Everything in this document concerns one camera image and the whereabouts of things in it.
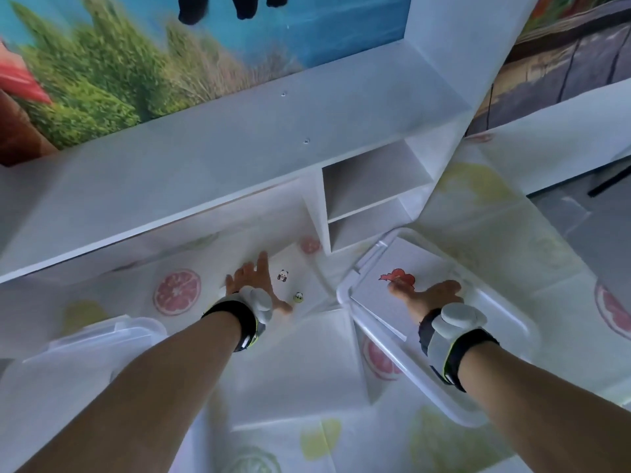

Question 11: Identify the person's right hand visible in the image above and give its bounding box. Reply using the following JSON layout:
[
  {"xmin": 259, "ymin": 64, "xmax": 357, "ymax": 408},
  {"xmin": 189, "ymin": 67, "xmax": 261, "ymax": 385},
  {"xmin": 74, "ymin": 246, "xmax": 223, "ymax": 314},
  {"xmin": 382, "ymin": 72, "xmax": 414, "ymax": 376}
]
[{"xmin": 387, "ymin": 279, "xmax": 464, "ymax": 325}]

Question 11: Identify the person's left hand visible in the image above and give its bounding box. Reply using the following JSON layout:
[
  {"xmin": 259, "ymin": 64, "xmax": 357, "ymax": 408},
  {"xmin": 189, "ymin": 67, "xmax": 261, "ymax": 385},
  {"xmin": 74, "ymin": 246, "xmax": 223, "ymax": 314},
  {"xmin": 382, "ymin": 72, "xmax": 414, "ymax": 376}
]
[{"xmin": 225, "ymin": 251, "xmax": 294, "ymax": 316}]

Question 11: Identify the person's left forearm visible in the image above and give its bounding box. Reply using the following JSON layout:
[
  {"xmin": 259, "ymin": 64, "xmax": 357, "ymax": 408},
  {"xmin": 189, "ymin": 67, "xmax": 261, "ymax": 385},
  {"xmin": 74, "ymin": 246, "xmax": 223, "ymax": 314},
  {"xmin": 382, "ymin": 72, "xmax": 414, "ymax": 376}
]
[{"xmin": 15, "ymin": 310, "xmax": 243, "ymax": 473}]

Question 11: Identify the person's right forearm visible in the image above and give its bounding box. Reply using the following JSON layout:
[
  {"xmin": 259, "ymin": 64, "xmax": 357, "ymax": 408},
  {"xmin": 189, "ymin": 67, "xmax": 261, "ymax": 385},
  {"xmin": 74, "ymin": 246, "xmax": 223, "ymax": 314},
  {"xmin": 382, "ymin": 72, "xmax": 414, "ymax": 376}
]
[{"xmin": 458, "ymin": 342, "xmax": 631, "ymax": 473}]

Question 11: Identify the red sticker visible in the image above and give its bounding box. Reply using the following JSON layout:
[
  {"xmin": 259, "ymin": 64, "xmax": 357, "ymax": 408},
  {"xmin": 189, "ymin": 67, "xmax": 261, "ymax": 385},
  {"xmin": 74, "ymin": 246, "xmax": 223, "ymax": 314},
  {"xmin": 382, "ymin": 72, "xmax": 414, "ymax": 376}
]
[{"xmin": 379, "ymin": 269, "xmax": 416, "ymax": 286}]

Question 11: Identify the white paper with red sticker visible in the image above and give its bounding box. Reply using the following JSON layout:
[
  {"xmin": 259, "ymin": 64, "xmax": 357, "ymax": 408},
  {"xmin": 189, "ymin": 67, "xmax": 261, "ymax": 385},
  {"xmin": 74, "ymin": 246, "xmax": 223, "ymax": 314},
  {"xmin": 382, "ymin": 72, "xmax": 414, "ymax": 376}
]
[{"xmin": 349, "ymin": 238, "xmax": 476, "ymax": 341}]

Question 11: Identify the black and white wrist tracker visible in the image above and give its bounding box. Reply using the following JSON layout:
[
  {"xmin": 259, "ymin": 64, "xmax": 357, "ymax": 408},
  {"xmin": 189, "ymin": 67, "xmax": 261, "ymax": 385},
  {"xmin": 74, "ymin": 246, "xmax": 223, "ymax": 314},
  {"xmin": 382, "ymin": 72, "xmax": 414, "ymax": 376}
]
[
  {"xmin": 417, "ymin": 303, "xmax": 500, "ymax": 393},
  {"xmin": 201, "ymin": 286, "xmax": 275, "ymax": 353}
]

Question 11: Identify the white paper sheet with stickers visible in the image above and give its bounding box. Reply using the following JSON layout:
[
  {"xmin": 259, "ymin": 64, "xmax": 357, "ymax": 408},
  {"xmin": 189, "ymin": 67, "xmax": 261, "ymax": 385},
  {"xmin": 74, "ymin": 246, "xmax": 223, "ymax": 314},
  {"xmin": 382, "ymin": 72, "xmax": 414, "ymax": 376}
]
[{"xmin": 219, "ymin": 240, "xmax": 337, "ymax": 322}]

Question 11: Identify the fruit print tablecloth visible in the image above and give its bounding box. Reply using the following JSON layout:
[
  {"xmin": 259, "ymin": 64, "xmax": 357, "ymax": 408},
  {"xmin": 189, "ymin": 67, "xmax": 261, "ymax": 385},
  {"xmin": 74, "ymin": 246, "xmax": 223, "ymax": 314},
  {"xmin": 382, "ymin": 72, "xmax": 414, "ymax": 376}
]
[{"xmin": 0, "ymin": 133, "xmax": 631, "ymax": 473}]

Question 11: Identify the clear plastic box lid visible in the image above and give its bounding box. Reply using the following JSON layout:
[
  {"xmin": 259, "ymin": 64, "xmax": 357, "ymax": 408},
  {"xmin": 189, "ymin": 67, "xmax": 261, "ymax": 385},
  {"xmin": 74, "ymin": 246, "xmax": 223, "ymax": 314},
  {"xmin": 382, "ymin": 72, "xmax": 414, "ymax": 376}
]
[{"xmin": 336, "ymin": 227, "xmax": 539, "ymax": 428}]

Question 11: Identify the white shelf unit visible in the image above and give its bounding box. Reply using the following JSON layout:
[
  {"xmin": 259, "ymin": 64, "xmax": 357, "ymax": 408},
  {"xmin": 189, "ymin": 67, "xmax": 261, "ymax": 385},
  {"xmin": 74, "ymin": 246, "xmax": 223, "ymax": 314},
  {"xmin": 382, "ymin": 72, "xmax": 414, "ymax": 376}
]
[{"xmin": 0, "ymin": 0, "xmax": 540, "ymax": 285}]

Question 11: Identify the clear plastic storage box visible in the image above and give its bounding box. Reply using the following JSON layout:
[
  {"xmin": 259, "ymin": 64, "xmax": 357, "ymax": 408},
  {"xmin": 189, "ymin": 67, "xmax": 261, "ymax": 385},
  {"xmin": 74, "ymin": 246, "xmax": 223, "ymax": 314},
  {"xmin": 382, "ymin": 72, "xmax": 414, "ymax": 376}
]
[{"xmin": 0, "ymin": 314, "xmax": 169, "ymax": 473}]

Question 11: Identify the black bar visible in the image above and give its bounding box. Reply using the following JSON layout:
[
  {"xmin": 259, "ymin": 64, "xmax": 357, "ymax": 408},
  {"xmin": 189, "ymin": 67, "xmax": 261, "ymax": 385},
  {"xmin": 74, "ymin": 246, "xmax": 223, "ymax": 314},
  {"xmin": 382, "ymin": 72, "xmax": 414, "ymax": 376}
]
[{"xmin": 588, "ymin": 164, "xmax": 631, "ymax": 198}]

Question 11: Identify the painted wooden fence poster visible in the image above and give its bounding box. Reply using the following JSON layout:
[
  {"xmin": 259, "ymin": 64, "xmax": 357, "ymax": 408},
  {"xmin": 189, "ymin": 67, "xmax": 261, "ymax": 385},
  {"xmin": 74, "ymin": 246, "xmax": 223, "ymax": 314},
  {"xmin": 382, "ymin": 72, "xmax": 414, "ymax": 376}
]
[{"xmin": 465, "ymin": 0, "xmax": 631, "ymax": 138}]

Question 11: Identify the landscape poster with green trees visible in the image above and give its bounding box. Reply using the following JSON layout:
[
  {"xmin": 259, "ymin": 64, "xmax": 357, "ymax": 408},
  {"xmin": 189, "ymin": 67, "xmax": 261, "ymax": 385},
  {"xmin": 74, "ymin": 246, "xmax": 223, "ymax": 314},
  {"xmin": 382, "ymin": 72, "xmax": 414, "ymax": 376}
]
[{"xmin": 0, "ymin": 0, "xmax": 412, "ymax": 167}]

